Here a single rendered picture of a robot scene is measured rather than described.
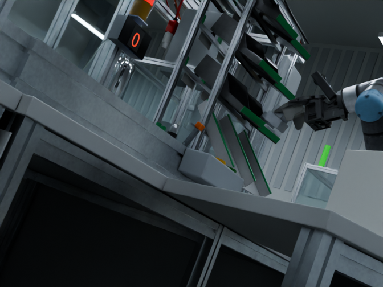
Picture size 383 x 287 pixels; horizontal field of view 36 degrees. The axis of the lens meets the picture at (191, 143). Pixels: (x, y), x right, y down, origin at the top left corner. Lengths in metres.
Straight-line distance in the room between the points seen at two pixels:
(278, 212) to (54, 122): 0.37
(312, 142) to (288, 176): 0.79
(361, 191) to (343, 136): 9.89
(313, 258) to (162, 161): 0.55
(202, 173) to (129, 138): 0.22
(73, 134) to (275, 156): 10.73
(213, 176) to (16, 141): 0.61
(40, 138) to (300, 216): 0.41
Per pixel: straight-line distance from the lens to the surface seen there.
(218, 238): 1.50
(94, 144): 1.00
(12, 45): 0.97
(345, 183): 1.39
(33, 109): 0.89
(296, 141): 11.56
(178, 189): 1.15
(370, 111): 1.57
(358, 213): 1.33
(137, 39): 1.60
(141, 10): 1.62
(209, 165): 1.35
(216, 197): 1.04
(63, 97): 1.04
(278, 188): 11.37
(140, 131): 1.23
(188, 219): 1.36
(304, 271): 0.87
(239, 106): 1.83
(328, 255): 0.88
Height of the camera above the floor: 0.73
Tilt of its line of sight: 10 degrees up
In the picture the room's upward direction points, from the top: 22 degrees clockwise
